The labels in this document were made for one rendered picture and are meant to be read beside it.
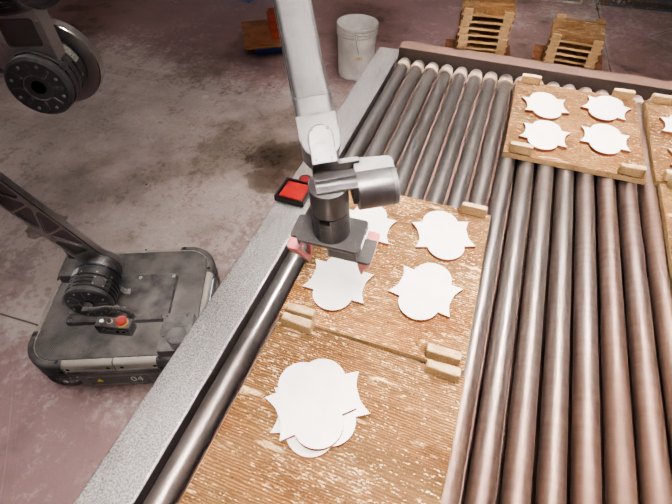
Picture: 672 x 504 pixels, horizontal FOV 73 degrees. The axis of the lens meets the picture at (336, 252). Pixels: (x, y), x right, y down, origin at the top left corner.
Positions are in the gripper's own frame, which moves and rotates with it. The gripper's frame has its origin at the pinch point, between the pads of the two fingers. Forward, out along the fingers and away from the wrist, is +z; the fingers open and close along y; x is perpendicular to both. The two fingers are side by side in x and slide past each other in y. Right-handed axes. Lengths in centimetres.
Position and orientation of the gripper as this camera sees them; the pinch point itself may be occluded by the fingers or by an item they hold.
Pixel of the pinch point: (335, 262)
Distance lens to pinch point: 79.0
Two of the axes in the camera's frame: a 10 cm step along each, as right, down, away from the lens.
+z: 0.6, 5.8, 8.1
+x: -3.1, 7.8, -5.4
